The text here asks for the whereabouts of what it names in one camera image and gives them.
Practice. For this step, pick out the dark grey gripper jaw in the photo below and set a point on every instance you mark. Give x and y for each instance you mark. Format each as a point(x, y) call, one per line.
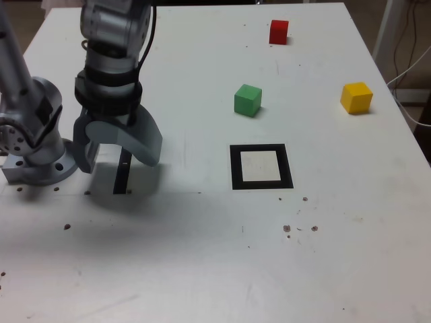
point(81, 148)

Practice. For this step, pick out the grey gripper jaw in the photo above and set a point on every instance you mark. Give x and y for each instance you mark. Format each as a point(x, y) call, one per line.
point(144, 138)

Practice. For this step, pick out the green cube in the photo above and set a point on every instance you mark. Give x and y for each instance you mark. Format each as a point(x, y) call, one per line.
point(247, 101)

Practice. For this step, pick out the red cube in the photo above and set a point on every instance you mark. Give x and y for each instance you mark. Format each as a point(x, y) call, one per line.
point(278, 32)

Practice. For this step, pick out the yellow cube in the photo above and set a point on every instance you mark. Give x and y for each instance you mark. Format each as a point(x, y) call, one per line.
point(356, 98)

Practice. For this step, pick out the black tape square outline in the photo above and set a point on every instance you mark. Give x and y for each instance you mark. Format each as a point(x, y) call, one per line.
point(235, 168)

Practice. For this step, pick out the black tape strip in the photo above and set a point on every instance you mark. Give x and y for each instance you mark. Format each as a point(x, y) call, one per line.
point(120, 178)

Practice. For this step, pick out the white frame post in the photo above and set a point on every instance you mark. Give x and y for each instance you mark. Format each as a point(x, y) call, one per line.
point(387, 30)

